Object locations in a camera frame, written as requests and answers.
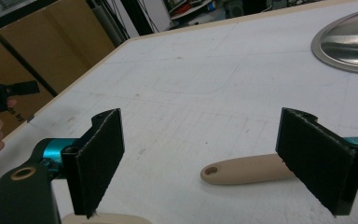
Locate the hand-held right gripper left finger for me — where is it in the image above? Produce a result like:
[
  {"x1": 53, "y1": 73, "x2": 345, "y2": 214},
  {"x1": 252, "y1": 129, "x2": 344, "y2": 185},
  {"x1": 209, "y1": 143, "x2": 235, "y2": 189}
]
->
[{"x1": 61, "y1": 107, "x2": 126, "y2": 218}]

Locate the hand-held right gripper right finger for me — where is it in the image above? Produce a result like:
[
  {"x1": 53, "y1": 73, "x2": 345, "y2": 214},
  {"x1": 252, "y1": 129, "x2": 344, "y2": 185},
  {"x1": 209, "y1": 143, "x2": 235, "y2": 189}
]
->
[{"x1": 275, "y1": 106, "x2": 358, "y2": 217}]

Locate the beige slotted spatula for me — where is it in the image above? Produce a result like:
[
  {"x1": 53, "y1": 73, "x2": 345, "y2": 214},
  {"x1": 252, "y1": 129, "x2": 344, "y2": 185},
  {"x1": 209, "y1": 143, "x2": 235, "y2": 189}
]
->
[{"x1": 61, "y1": 212, "x2": 153, "y2": 224}]

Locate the beige wooden spoon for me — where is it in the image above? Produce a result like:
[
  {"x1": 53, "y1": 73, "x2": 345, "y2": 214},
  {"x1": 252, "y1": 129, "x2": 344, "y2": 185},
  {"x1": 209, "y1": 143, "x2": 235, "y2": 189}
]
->
[{"x1": 200, "y1": 153, "x2": 296, "y2": 186}]

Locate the metal utensil stand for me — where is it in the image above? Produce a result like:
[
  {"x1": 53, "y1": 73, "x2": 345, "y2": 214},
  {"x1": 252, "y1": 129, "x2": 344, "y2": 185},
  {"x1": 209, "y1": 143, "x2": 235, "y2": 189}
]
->
[{"x1": 310, "y1": 7, "x2": 358, "y2": 77}]

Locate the large cardboard box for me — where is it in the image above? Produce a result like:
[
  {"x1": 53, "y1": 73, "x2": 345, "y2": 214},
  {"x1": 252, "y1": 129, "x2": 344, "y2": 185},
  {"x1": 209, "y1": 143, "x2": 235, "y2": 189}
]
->
[{"x1": 0, "y1": 0, "x2": 117, "y2": 94}]

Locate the white grid mat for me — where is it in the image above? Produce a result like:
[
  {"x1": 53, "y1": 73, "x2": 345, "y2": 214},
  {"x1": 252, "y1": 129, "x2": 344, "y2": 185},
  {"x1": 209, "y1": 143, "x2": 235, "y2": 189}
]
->
[{"x1": 0, "y1": 0, "x2": 358, "y2": 224}]

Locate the white panel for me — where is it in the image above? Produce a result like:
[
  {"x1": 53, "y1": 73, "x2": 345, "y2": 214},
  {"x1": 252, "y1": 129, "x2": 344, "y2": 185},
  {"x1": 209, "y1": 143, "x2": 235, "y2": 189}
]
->
[{"x1": 120, "y1": 0, "x2": 172, "y2": 35}]

